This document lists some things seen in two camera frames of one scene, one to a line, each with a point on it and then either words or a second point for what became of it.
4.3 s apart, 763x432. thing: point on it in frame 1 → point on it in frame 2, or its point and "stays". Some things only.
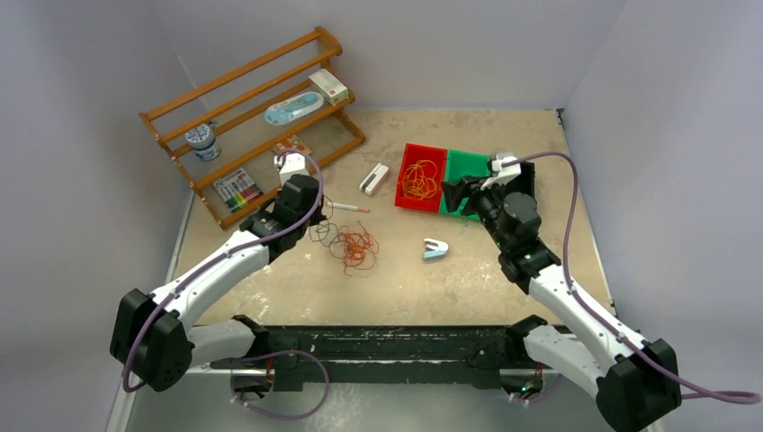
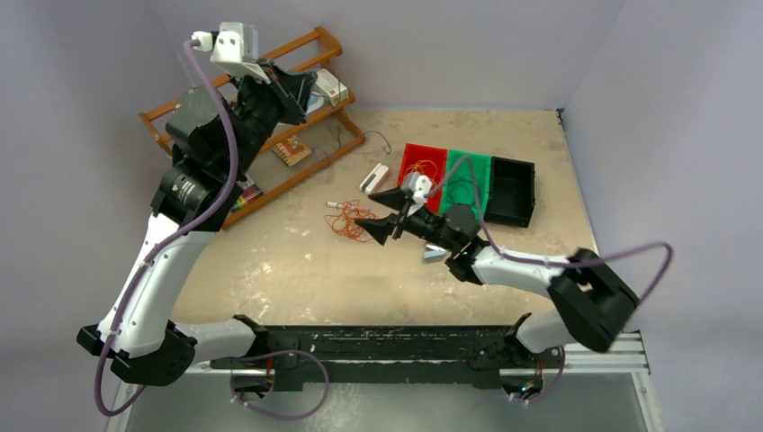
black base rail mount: [389, 355] stays
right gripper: [469, 187] → [381, 229]
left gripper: [318, 217] → [290, 90]
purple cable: [329, 235] → [328, 163]
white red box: [329, 87] stays
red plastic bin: [421, 173] stays
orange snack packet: [291, 142] stays
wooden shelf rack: [261, 126] stays
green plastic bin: [460, 166] stays
